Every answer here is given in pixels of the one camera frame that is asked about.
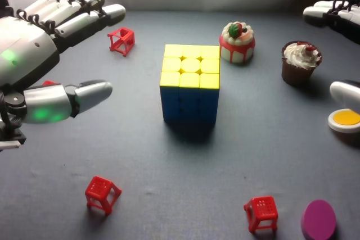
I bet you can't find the toy chocolate cupcake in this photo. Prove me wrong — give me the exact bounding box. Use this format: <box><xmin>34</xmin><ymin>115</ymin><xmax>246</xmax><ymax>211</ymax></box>
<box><xmin>281</xmin><ymin>40</ymin><xmax>323</xmax><ymax>85</ymax></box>

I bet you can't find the Rubik's cube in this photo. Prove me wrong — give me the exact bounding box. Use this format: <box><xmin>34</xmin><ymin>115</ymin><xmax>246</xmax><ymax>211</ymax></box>
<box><xmin>159</xmin><ymin>44</ymin><xmax>221</xmax><ymax>125</ymax></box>

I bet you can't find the toy strawberry cake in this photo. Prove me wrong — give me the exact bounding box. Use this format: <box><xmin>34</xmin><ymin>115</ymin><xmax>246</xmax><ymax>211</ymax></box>
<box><xmin>219</xmin><ymin>21</ymin><xmax>256</xmax><ymax>64</ymax></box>

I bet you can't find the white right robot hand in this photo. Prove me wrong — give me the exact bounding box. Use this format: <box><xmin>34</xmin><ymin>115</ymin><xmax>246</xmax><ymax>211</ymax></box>
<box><xmin>303</xmin><ymin>0</ymin><xmax>360</xmax><ymax>108</ymax></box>

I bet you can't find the red toy stool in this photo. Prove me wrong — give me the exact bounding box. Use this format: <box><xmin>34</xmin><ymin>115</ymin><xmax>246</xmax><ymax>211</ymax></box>
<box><xmin>243</xmin><ymin>195</ymin><xmax>279</xmax><ymax>234</ymax></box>
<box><xmin>107</xmin><ymin>27</ymin><xmax>136</xmax><ymax>57</ymax></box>
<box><xmin>85</xmin><ymin>175</ymin><xmax>123</xmax><ymax>216</ymax></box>

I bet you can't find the grey table cloth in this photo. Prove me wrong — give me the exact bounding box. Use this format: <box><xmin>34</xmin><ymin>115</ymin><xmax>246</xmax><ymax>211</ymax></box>
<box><xmin>0</xmin><ymin>9</ymin><xmax>360</xmax><ymax>240</ymax></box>

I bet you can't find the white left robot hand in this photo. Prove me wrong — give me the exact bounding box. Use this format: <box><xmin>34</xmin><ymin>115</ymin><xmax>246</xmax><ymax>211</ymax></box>
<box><xmin>0</xmin><ymin>0</ymin><xmax>127</xmax><ymax>125</ymax></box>

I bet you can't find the white disc with yellow centre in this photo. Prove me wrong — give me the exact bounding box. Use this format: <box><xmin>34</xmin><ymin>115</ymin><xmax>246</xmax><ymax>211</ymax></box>
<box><xmin>327</xmin><ymin>107</ymin><xmax>360</xmax><ymax>133</ymax></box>

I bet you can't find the magenta round disc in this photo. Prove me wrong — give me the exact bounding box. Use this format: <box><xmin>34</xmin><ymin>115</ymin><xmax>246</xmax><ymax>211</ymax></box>
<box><xmin>301</xmin><ymin>200</ymin><xmax>337</xmax><ymax>240</ymax></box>

